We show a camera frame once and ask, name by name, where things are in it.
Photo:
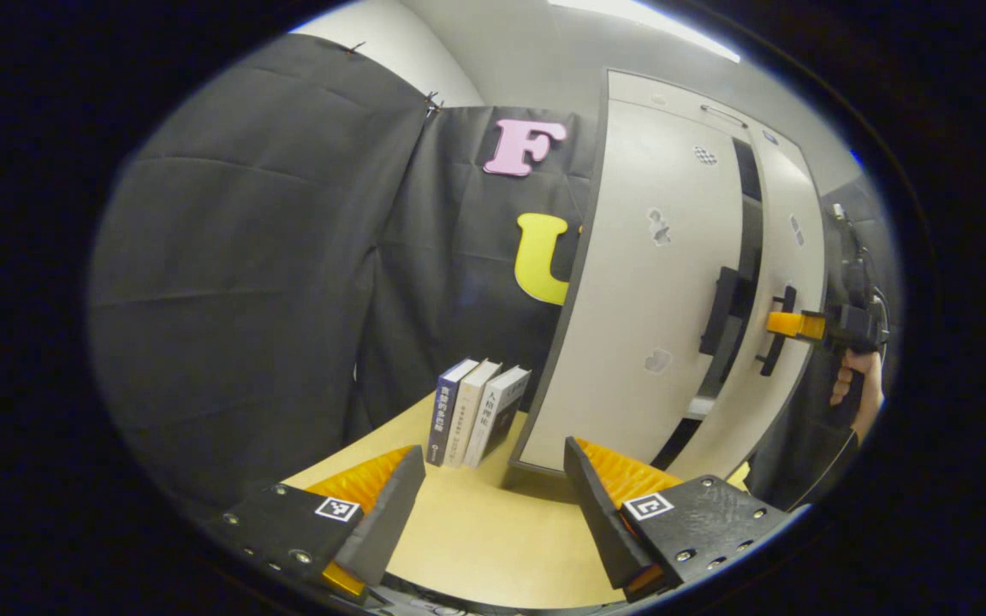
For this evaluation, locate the grey cabinet door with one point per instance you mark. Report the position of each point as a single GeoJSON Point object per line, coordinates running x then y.
{"type": "Point", "coordinates": [630, 299]}
{"type": "Point", "coordinates": [792, 265]}

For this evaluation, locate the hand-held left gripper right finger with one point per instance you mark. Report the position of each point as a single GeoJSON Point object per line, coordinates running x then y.
{"type": "Point", "coordinates": [600, 513]}

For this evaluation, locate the white and black book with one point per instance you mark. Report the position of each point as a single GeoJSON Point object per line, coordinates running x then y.
{"type": "Point", "coordinates": [497, 411]}

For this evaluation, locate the black backdrop cloth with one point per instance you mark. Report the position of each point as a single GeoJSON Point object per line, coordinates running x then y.
{"type": "Point", "coordinates": [245, 257]}

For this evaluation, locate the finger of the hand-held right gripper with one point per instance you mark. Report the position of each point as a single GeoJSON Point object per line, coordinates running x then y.
{"type": "Point", "coordinates": [788, 325]}

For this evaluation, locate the grey double-door shoe cabinet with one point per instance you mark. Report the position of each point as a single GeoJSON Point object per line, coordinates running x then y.
{"type": "Point", "coordinates": [751, 231]}

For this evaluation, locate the dark blue book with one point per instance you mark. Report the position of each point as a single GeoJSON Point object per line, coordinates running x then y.
{"type": "Point", "coordinates": [446, 419]}

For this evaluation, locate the ceiling light panel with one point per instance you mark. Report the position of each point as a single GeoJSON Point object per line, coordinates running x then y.
{"type": "Point", "coordinates": [647, 19]}

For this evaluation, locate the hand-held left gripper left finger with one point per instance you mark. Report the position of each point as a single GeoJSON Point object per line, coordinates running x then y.
{"type": "Point", "coordinates": [390, 513]}

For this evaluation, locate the cream book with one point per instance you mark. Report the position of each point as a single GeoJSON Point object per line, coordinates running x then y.
{"type": "Point", "coordinates": [467, 419]}

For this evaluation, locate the grey cabinet drawer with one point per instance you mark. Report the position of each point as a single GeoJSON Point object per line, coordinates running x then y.
{"type": "Point", "coordinates": [664, 90]}

